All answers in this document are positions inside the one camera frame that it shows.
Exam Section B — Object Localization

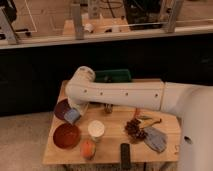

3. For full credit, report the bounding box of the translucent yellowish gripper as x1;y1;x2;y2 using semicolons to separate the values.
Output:
68;98;89;116

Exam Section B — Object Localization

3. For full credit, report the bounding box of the blue-grey sponge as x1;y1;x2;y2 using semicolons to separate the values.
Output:
64;108;81;124

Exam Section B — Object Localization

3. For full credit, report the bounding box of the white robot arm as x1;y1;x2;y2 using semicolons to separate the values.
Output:
65;66;213;171

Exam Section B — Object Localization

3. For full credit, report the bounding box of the purple bowl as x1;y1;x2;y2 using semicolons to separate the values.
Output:
54;99;70;120

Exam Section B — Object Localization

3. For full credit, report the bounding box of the red bowl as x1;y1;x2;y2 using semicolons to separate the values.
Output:
53;123;81;149

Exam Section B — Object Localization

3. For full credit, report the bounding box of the white cup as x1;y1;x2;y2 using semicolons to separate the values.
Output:
88;120;105;142

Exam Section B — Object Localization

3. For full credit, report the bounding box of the small metal clip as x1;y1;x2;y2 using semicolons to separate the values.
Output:
104;104;113;114

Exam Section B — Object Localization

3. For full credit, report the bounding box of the dark object in bin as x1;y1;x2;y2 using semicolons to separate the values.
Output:
104;76;113;83

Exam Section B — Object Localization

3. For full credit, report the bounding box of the wooden folding table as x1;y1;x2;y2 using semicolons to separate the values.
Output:
42;78;183;171

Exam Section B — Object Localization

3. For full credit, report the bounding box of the orange toy carrot cup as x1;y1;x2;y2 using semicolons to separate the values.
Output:
80;139;96;159

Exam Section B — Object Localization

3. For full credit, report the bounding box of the green plastic bin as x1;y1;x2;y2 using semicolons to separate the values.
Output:
95;69;131;83

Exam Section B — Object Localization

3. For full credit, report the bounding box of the bunch of dark grapes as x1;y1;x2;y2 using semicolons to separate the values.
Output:
125;119;146;142

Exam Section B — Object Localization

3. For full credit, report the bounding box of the orange chili pepper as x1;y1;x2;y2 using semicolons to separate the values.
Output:
133;108;140;118

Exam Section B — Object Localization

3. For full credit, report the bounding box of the black remote control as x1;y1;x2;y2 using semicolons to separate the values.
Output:
120;143;131;170

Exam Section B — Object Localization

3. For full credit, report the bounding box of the yellow banana toy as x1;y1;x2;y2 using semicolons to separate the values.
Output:
138;116;162;128

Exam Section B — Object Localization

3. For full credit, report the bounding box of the grey-blue cloth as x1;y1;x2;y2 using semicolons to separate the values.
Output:
144;127;167;153

